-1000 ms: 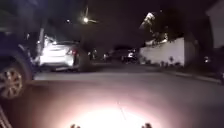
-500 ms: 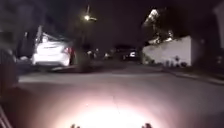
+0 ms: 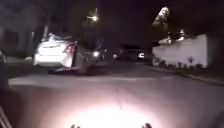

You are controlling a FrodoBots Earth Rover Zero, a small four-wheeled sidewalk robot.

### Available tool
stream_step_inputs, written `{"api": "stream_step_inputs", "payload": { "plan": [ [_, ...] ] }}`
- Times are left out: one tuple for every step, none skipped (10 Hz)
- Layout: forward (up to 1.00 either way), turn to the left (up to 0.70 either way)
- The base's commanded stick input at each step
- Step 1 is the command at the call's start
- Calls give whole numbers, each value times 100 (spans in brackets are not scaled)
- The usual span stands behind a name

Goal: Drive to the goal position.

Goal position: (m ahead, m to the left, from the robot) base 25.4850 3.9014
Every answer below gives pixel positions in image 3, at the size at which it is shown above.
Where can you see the dark vehicle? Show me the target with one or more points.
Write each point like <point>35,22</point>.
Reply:
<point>128,53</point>

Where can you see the grey asphalt road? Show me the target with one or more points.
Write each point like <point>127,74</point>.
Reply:
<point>126,90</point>

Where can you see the street lamp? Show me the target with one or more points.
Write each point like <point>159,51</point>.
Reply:
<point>94,18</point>

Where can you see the white car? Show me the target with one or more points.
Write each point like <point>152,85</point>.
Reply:
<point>55,51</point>

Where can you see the tree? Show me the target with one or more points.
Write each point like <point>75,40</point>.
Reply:
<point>161,16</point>

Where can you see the robot's own part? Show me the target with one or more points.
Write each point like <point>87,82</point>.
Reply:
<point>146,125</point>
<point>75,126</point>

